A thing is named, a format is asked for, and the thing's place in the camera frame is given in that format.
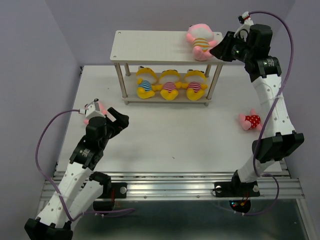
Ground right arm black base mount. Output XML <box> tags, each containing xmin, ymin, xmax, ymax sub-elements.
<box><xmin>212</xmin><ymin>181</ymin><xmax>260</xmax><ymax>214</ymax></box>

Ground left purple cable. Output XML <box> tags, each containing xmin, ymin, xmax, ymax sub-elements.
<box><xmin>36</xmin><ymin>109</ymin><xmax>136</xmax><ymax>222</ymax></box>

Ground yellow toy red stripes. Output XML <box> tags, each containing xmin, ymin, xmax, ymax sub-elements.
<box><xmin>181</xmin><ymin>69</ymin><xmax>208</xmax><ymax>101</ymax></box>
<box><xmin>156</xmin><ymin>69</ymin><xmax>182</xmax><ymax>101</ymax></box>

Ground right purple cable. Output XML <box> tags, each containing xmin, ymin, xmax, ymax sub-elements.
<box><xmin>214</xmin><ymin>10</ymin><xmax>294</xmax><ymax>216</ymax></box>

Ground pink toy orange striped shirt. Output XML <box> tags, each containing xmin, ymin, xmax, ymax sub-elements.
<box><xmin>185</xmin><ymin>23</ymin><xmax>218</xmax><ymax>61</ymax></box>

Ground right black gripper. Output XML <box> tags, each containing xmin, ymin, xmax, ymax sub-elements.
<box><xmin>208</xmin><ymin>30</ymin><xmax>254</xmax><ymax>64</ymax></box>

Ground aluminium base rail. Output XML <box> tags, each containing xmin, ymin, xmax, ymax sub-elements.
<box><xmin>40</xmin><ymin>171</ymin><xmax>305</xmax><ymax>201</ymax></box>

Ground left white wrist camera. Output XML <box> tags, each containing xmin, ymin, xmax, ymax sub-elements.
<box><xmin>83</xmin><ymin>101</ymin><xmax>106</xmax><ymax>120</ymax></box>

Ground white two-tier wooden shelf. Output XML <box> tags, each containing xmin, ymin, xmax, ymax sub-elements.
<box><xmin>110</xmin><ymin>30</ymin><xmax>224</xmax><ymax>106</ymax></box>

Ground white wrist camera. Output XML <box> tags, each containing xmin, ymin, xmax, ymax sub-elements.
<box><xmin>83</xmin><ymin>101</ymin><xmax>106</xmax><ymax>120</ymax></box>
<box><xmin>233</xmin><ymin>11</ymin><xmax>254</xmax><ymax>39</ymax></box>

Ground pink toy red polka-dot shirt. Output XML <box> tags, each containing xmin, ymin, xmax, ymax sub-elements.
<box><xmin>238</xmin><ymin>108</ymin><xmax>263</xmax><ymax>131</ymax></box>

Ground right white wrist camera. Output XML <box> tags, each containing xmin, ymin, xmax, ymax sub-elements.
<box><xmin>233</xmin><ymin>11</ymin><xmax>254</xmax><ymax>39</ymax></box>

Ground yellow toy blue striped shirt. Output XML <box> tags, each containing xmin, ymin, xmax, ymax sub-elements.
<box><xmin>135</xmin><ymin>66</ymin><xmax>158</xmax><ymax>100</ymax></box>

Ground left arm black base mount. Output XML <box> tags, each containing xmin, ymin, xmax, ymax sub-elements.
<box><xmin>92</xmin><ymin>182</ymin><xmax>128</xmax><ymax>212</ymax></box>

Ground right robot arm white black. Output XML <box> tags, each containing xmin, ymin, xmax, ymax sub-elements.
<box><xmin>210</xmin><ymin>23</ymin><xmax>305</xmax><ymax>197</ymax></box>

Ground purple cable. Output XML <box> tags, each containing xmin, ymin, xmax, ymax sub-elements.
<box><xmin>36</xmin><ymin>109</ymin><xmax>136</xmax><ymax>222</ymax></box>
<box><xmin>214</xmin><ymin>10</ymin><xmax>294</xmax><ymax>216</ymax></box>

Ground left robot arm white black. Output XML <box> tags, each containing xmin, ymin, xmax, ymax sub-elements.
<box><xmin>24</xmin><ymin>105</ymin><xmax>129</xmax><ymax>240</ymax></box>

